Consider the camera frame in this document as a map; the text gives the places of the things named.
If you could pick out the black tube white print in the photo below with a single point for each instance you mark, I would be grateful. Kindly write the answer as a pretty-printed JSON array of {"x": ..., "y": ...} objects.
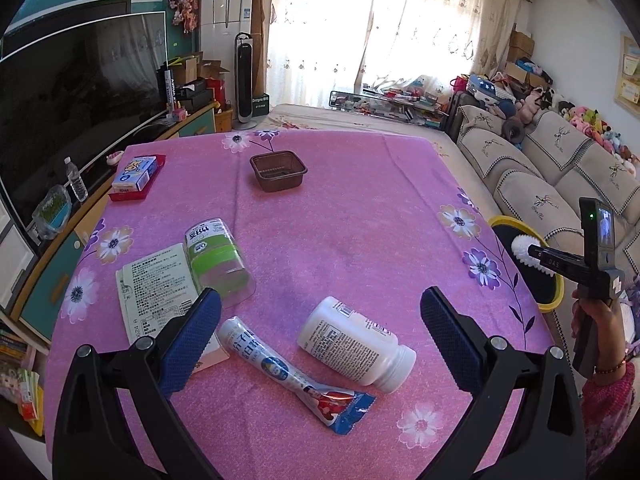
[{"x": 168, "y": 87}]

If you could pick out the open cardboard box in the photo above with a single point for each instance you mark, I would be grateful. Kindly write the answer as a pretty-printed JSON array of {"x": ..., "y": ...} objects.
[{"x": 192, "y": 66}]

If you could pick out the glass coffee table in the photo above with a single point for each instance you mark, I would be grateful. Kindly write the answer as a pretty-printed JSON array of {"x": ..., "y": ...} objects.
[{"x": 395, "y": 100}]

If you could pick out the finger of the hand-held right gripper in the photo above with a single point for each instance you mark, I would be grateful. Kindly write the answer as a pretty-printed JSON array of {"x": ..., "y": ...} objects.
[{"x": 542, "y": 252}]

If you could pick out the white pill bottle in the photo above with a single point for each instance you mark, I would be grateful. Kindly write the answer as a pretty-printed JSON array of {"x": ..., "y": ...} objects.
[{"x": 350, "y": 342}]

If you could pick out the clear water bottle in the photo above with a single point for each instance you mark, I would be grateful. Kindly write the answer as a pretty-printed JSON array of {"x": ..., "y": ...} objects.
[{"x": 76, "y": 180}]

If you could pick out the white foam fruit net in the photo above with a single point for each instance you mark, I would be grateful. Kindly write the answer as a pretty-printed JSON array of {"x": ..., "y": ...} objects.
[{"x": 522, "y": 247}]

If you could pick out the person's right hand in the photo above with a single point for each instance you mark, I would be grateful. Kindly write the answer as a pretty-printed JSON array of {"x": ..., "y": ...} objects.
[{"x": 607, "y": 330}]

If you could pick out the beige sofa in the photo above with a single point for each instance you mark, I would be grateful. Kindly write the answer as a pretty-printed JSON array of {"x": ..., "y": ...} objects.
[{"x": 550, "y": 170}]

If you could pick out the stack of cardboard boxes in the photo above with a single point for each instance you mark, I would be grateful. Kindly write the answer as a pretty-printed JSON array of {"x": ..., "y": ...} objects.
[{"x": 522, "y": 52}]

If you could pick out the brown plastic tray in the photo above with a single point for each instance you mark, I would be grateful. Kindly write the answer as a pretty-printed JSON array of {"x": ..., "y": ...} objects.
[{"x": 277, "y": 175}]

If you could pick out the black tower fan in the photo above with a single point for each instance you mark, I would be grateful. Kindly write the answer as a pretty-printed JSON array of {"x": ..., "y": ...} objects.
[{"x": 246, "y": 80}]

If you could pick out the red bag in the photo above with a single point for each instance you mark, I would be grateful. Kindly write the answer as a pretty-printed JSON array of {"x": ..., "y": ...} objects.
[{"x": 216, "y": 91}]

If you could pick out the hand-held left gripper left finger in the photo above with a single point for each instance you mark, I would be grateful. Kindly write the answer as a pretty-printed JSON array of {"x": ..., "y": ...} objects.
[{"x": 192, "y": 342}]

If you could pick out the teal wooden television stand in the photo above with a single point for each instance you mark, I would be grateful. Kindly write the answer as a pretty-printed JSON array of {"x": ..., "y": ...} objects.
[{"x": 50, "y": 280}]

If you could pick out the sheer embroidered curtain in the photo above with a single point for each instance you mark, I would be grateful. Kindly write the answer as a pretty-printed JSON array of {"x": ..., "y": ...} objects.
[{"x": 400, "y": 25}]

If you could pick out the pile of books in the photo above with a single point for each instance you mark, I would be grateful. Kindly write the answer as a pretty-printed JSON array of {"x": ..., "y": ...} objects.
[{"x": 22, "y": 385}]

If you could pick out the clear bottle green label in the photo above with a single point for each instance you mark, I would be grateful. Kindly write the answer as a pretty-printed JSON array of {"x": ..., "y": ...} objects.
[{"x": 217, "y": 260}]

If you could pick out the white blue toothpaste tube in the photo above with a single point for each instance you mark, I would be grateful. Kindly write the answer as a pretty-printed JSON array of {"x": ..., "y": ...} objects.
[{"x": 280, "y": 367}]

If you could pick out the hanging artificial flowers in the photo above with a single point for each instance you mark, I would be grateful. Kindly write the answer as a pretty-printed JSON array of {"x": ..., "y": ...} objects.
[{"x": 184, "y": 2}]

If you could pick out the row of plush toys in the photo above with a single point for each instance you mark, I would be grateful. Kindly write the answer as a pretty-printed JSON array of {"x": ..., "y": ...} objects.
[{"x": 600, "y": 130}]

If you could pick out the small blue box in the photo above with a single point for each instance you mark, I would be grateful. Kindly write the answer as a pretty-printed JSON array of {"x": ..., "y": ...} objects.
[{"x": 132, "y": 172}]

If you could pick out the person's right forearm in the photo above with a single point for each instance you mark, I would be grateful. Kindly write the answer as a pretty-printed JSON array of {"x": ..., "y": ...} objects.
[{"x": 610, "y": 420}]

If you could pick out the pink floral tablecloth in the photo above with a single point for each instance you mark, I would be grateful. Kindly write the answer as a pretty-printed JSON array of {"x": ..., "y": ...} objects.
[{"x": 350, "y": 240}]

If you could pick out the grey neck pillow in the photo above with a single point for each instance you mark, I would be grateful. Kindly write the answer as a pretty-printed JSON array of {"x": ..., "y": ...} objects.
[{"x": 512, "y": 130}]

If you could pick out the white drawer cabinet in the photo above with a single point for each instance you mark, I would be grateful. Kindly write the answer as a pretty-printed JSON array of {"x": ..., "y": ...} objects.
[{"x": 12, "y": 260}]

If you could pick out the floral floor mat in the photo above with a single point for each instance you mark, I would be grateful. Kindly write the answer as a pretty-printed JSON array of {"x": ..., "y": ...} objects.
[{"x": 350, "y": 120}]

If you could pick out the white standing air conditioner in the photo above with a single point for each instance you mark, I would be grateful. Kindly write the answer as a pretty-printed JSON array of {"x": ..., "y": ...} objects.
[{"x": 225, "y": 20}]

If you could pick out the green box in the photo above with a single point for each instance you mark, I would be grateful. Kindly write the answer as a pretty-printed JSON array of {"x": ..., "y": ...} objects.
[{"x": 260, "y": 104}]

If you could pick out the wicker basket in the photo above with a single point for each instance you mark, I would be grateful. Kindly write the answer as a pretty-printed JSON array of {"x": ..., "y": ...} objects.
[{"x": 224, "y": 121}]

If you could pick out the flat red box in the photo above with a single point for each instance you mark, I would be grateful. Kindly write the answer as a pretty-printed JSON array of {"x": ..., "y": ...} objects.
[{"x": 150, "y": 192}]

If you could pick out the framed wall chart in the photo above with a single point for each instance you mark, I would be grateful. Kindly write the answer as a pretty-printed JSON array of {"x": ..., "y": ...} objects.
[{"x": 629, "y": 75}]

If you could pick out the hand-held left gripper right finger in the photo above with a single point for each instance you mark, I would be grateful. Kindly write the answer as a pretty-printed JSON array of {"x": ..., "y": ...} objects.
[{"x": 450, "y": 342}]

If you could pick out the blue star-print bag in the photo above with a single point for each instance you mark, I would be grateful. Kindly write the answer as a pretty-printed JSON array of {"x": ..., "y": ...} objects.
[{"x": 482, "y": 87}]

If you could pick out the black yellow-rimmed trash bin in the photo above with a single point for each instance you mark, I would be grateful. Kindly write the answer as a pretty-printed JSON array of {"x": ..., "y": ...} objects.
[{"x": 542, "y": 292}]

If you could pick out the pale green printed carton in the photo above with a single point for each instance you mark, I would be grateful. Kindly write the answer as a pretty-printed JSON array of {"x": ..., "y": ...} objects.
[{"x": 150, "y": 290}]

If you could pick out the large curved television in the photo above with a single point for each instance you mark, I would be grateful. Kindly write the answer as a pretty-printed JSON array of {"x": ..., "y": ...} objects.
[{"x": 75, "y": 110}]

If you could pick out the glass tray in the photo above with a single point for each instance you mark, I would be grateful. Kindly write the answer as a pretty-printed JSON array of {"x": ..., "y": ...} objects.
[{"x": 50, "y": 210}]

